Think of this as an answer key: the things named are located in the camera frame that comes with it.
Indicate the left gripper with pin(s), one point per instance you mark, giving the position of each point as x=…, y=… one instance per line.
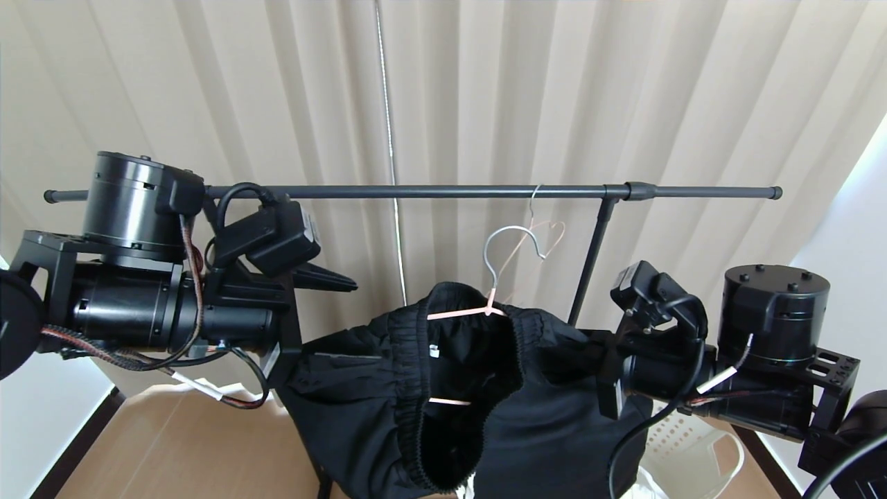
x=235, y=327

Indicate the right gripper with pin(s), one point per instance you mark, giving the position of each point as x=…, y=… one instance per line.
x=658, y=378

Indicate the white garment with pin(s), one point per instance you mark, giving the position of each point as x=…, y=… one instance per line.
x=648, y=488

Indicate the black shorts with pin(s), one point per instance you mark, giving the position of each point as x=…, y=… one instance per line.
x=346, y=416

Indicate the pink clothes hanger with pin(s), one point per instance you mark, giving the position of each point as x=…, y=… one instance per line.
x=457, y=313
x=537, y=193

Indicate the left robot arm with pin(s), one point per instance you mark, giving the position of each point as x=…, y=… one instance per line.
x=132, y=201

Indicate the white laundry basket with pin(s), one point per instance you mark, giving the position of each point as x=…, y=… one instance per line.
x=693, y=443

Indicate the black clothes rack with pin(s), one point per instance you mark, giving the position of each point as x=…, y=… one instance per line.
x=450, y=191

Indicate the beige curtain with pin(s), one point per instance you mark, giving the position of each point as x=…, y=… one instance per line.
x=485, y=90

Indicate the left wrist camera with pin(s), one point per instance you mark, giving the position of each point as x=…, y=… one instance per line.
x=284, y=239

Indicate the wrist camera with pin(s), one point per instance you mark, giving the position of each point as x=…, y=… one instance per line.
x=284, y=239
x=644, y=287

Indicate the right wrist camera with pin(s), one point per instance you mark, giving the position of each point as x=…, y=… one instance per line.
x=644, y=287

